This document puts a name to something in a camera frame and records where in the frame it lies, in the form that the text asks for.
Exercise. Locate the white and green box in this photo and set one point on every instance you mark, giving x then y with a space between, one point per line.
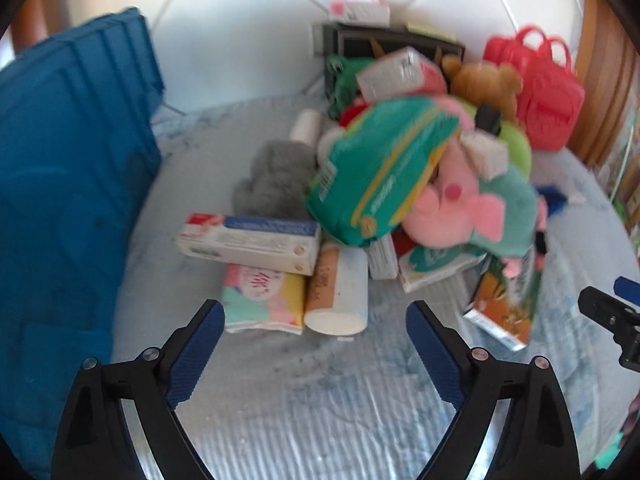
435 267

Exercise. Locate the blue plastic crate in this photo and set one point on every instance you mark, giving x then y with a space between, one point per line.
65 160

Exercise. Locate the blue furry toy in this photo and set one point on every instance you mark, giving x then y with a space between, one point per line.
552 200

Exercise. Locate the green fabric item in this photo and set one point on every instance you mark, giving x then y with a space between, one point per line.
345 80

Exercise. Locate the white box with red foot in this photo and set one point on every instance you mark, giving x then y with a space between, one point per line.
250 247

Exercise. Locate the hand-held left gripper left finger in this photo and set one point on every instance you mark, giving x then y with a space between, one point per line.
197 355

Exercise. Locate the grey plush toy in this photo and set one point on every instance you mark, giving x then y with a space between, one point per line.
277 180

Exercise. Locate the red plastic bag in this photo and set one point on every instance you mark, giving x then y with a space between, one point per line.
545 95

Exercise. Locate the small white box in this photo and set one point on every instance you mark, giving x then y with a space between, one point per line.
485 155

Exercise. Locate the narrow white box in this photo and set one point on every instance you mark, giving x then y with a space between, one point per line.
382 257

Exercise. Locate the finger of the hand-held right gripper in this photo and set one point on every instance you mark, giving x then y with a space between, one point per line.
602 307
627 291

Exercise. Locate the cardboard tube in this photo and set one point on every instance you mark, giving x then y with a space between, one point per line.
306 127

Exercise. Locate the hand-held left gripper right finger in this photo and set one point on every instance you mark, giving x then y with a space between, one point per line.
434 355

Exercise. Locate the green diaper pack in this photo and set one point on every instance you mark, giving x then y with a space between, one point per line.
375 175

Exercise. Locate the pastel tissue pack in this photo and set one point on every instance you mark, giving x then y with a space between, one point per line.
260 300

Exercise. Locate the white and pink box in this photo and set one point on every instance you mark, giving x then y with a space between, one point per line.
362 10

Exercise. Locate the white bottle with orange label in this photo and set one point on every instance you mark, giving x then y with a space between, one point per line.
345 290

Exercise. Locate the black box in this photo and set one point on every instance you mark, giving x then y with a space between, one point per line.
360 42

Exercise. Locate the pink pig plush toy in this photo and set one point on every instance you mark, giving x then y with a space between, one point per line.
450 205

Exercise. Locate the orange juice carton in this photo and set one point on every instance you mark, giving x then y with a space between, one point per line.
505 310

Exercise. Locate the wooden bed frame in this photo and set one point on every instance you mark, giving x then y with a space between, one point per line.
605 85

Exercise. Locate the brown teddy bear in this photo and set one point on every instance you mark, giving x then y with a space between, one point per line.
485 85

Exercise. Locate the teal plush toy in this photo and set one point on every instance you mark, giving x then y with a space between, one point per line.
515 195

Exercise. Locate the white and red box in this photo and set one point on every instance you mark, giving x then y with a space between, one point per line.
395 72

